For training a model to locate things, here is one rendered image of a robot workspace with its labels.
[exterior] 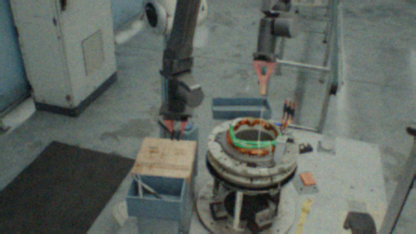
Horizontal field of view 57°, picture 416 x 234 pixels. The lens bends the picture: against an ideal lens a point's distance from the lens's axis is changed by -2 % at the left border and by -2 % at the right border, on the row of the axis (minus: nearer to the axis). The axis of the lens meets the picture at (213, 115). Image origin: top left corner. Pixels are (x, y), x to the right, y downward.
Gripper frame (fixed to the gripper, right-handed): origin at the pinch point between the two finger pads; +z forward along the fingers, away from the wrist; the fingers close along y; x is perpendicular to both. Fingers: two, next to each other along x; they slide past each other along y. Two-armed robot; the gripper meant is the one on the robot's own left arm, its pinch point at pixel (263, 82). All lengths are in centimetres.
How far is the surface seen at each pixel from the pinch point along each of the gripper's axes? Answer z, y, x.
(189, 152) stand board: 27.1, -1.1, 22.8
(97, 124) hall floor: 67, 156, 171
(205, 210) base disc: 52, 9, 19
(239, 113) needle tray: 17.1, 31.1, 14.8
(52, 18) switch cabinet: -20, 123, 191
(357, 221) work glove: 51, 25, -37
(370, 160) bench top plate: 37, 68, -42
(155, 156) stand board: 28.5, -7.3, 32.9
